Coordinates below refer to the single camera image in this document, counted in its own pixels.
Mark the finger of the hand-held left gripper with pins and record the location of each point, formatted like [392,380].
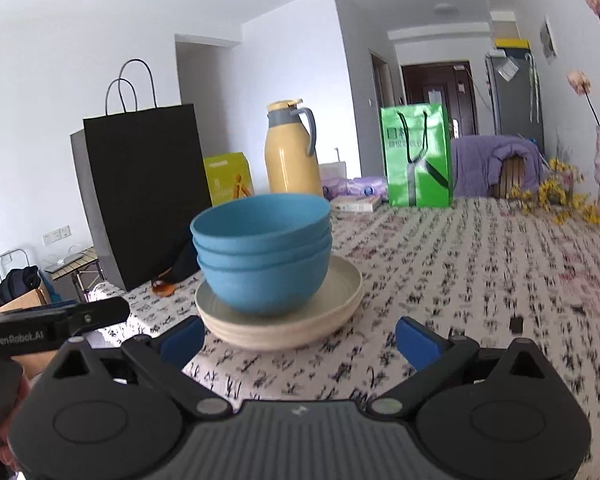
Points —
[100,312]

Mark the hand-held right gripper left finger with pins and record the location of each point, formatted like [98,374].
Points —
[182,342]

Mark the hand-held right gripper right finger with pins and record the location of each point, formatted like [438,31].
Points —
[415,342]

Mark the blue bowl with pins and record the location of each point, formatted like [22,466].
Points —
[260,258]
[262,290]
[260,220]

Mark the person's left hand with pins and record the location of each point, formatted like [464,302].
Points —
[19,391]

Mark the black backpack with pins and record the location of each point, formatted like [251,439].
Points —
[15,282]

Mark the small folding table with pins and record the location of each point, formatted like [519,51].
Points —
[75,262]

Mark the black metal chair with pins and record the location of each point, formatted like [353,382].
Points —
[0,265]

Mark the black and orange toy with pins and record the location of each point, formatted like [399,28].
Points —
[182,265]

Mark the calligraphy printed tablecloth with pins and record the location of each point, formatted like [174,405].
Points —
[455,270]

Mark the small black block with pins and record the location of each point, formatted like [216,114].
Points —
[516,324]

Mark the black paper bag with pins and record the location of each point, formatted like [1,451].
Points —
[145,200]

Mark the yellow snack packet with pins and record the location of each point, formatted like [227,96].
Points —
[225,180]

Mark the green gift bag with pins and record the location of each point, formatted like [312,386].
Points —
[397,175]

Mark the purple jacket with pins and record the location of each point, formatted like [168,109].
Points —
[472,165]

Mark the wooden chair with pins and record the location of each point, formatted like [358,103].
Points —
[510,180]

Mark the white box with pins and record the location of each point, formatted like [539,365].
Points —
[332,170]

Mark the yellow flower sprigs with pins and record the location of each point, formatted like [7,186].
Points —
[547,192]

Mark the yellow thermos jug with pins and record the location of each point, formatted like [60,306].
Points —
[290,160]

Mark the grey refrigerator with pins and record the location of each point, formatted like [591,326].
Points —
[510,110]

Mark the dark brown door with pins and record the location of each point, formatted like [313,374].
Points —
[430,80]

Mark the white umbrella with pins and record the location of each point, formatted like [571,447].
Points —
[533,87]

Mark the white paper sheet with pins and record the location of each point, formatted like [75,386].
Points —
[508,67]

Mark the yellow and black box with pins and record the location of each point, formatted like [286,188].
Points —
[512,44]

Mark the white wall socket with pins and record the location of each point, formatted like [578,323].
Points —
[49,238]
[65,233]

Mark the wall picture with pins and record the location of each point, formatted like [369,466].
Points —
[548,40]

